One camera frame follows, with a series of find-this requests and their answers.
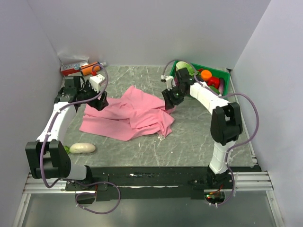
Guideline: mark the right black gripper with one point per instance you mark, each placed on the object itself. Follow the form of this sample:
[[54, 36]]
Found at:
[[167, 95]]

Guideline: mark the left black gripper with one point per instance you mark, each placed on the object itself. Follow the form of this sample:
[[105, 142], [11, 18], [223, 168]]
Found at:
[[100, 104]]

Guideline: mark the pink t-shirt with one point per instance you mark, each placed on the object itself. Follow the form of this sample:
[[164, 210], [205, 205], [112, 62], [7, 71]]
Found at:
[[133, 115]]

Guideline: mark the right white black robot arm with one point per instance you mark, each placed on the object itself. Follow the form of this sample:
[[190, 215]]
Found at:
[[226, 123]]

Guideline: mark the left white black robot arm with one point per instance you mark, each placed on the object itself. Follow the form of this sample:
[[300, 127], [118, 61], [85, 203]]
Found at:
[[47, 157]]

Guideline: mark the purple onion toy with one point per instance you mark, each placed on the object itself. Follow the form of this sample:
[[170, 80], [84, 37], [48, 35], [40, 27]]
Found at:
[[176, 81]]

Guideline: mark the orange cylindrical bottle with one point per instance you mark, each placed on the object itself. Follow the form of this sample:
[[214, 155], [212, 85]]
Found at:
[[89, 68]]

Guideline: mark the green lettuce toy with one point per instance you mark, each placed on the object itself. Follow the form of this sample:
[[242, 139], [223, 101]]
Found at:
[[183, 65]]

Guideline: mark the orange toy fruit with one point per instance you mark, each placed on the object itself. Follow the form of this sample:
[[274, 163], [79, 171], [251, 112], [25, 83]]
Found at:
[[205, 75]]

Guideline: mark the red white flat box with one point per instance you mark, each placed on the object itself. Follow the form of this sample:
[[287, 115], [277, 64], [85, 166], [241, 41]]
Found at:
[[72, 68]]

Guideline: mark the green pepper toy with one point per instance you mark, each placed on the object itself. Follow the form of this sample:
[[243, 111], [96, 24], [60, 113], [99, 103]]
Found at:
[[215, 90]]

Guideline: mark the white daikon radish toy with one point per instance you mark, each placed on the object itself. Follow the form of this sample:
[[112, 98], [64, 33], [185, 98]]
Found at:
[[80, 148]]

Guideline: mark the purple eggplant toy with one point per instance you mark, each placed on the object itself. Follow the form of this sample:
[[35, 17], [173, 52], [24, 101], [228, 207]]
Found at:
[[221, 86]]

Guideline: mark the clear plastic bag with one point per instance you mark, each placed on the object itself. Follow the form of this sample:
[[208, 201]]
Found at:
[[67, 56]]

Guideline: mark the green plastic bin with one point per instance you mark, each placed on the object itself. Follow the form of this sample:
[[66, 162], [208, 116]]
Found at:
[[216, 73]]

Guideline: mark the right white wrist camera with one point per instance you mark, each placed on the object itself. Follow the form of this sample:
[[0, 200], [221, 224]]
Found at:
[[169, 81]]

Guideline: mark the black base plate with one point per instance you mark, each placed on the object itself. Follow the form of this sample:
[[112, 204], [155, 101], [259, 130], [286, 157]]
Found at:
[[148, 182]]

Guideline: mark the aluminium rail frame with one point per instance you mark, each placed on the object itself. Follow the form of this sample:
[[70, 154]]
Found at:
[[253, 205]]

